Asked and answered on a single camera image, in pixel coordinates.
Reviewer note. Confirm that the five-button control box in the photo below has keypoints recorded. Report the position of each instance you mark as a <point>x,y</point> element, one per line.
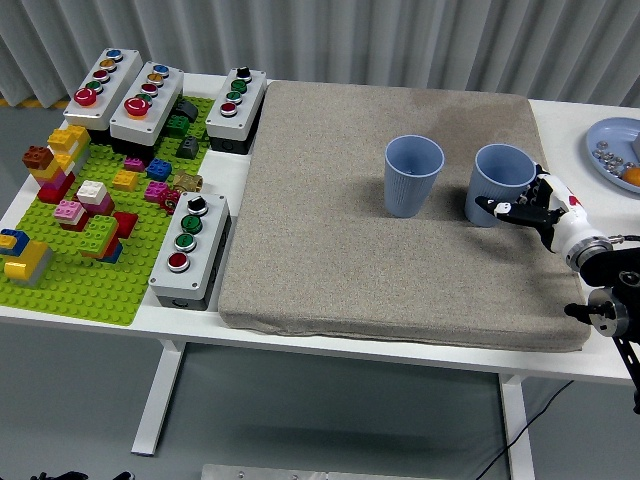
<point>117,82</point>
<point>165,97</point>

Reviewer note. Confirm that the brass pipe fitting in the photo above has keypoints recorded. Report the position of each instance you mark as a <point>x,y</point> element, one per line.
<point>187,182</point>

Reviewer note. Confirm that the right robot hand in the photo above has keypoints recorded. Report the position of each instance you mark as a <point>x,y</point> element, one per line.
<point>570,222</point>

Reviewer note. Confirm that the orange round object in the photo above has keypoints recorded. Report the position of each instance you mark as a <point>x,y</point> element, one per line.
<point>633,176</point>

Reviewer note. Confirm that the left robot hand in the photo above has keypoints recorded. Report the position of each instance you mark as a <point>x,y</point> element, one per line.
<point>70,476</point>

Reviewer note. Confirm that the red toy brick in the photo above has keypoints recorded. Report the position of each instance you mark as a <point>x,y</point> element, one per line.
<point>126,224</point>

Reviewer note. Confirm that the yellow grey brick stack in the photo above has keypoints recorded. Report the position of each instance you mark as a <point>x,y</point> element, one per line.
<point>27,260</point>

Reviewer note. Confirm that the green brick baseplate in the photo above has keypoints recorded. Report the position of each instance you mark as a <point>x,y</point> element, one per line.
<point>75,300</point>

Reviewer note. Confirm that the yellow white brick stack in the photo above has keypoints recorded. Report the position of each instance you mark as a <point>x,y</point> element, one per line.
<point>67,137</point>

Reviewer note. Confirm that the dark green toy brick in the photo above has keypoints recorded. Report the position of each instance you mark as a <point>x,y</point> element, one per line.
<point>177,125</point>

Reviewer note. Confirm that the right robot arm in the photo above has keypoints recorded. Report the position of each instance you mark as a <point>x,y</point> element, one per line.
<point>607,265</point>

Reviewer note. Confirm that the blue toy brick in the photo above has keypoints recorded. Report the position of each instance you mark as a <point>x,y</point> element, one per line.
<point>159,170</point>

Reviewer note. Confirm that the white pink brick stack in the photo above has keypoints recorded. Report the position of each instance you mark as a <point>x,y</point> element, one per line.
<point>92,191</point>

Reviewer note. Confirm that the blue yellow brick stack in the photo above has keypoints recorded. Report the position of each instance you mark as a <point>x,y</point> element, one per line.
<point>17,235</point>

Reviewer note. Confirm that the grey-brown mat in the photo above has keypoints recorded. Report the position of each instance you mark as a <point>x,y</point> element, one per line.
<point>350,260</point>

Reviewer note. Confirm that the four-button selector control box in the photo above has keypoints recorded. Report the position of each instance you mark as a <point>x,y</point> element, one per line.
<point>210,245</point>
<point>247,107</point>

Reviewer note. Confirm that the yellow toy brick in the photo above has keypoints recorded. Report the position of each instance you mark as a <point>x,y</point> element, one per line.
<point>125,180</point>

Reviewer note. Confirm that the green brick stack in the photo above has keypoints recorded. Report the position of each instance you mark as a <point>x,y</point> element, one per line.
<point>97,232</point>

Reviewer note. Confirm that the blue ribbed cup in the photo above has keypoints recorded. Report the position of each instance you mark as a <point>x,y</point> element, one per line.
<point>412,192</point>
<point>492,182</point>

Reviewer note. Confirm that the small magenta toy brick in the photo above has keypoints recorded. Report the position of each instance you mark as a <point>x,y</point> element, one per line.
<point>134,164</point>

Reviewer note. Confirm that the grey curved toy brick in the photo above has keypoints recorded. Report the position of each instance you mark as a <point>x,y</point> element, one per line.
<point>189,109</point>

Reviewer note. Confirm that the blue plate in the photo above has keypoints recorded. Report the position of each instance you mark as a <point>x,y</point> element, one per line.
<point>615,132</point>

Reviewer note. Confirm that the brown toy brick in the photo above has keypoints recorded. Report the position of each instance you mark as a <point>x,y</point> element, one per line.
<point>37,157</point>

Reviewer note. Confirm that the dark grey sloped brick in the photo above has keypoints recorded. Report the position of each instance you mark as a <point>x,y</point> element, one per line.
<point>188,148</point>

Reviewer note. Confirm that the yellow pink red brick stack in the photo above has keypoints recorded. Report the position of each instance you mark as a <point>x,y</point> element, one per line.
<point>52,185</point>

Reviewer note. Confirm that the yellow black floor tape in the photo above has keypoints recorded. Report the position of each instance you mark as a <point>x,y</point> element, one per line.
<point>30,103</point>

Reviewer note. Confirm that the grey curtain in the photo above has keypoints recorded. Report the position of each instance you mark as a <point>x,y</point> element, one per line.
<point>300,40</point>

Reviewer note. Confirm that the white table leg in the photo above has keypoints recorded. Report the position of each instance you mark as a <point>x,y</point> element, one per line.
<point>160,395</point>
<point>517,430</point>

